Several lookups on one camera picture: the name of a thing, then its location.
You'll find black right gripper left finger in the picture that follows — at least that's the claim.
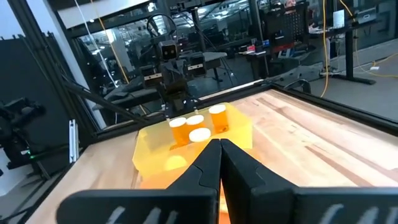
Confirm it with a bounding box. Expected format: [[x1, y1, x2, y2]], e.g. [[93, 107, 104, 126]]
[[55, 138, 223, 224]]

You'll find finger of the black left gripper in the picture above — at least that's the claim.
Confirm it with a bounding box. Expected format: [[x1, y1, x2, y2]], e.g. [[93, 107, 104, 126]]
[[174, 63, 189, 91], [161, 64, 175, 91]]

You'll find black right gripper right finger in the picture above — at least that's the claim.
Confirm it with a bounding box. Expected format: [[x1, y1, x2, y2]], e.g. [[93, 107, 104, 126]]
[[221, 138, 398, 224]]

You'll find yellow translucent plastic bin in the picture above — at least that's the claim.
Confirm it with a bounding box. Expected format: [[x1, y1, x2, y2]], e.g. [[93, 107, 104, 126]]
[[132, 101, 253, 180]]

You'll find grey background table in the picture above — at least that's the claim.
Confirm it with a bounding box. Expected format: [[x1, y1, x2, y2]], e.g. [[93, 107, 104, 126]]
[[201, 51, 228, 83]]

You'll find black pegboard panel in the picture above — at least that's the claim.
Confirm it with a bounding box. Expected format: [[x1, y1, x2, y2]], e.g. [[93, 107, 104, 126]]
[[264, 7, 310, 47]]

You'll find black standing desk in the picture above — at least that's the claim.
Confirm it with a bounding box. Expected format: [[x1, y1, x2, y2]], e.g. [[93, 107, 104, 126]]
[[310, 15, 377, 85]]

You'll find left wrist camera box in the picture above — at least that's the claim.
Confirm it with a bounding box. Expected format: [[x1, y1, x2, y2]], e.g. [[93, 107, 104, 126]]
[[158, 40, 178, 62]]

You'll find silver aluminium bracket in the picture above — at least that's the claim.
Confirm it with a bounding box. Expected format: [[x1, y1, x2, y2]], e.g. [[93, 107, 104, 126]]
[[68, 119, 79, 164]]

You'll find yellow extension cable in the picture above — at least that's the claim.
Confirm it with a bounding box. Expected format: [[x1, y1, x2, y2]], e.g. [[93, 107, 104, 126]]
[[320, 0, 398, 99]]

